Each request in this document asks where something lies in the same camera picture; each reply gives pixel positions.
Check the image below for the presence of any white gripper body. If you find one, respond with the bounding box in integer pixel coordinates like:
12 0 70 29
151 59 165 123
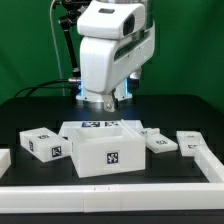
80 26 155 95

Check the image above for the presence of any white cabinet door panel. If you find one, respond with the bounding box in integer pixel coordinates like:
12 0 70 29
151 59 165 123
120 118 179 153
176 131 205 157

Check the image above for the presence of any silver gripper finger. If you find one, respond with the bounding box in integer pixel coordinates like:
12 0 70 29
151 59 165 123
102 93 115 112

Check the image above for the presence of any white front fence rail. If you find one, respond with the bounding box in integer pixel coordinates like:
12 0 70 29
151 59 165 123
0 183 224 213

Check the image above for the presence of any black cable bundle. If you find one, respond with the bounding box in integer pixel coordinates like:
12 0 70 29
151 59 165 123
13 77 82 98

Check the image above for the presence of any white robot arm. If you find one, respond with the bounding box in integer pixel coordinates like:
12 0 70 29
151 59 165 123
77 0 155 112

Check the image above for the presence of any white flat marker base plate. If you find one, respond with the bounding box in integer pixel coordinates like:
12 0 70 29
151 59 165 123
58 119 145 138

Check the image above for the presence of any white cabinet body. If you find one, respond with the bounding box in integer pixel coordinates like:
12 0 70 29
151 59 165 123
68 127 145 178

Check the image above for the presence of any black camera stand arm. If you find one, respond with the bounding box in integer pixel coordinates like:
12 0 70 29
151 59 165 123
53 0 91 77

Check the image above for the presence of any white left fence piece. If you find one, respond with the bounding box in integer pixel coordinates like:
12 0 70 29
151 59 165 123
0 149 11 178

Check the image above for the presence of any white cabinet top block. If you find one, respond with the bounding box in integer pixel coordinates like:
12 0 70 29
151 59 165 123
19 127 72 162

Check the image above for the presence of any white thin cable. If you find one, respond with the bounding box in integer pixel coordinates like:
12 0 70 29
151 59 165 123
49 0 66 97

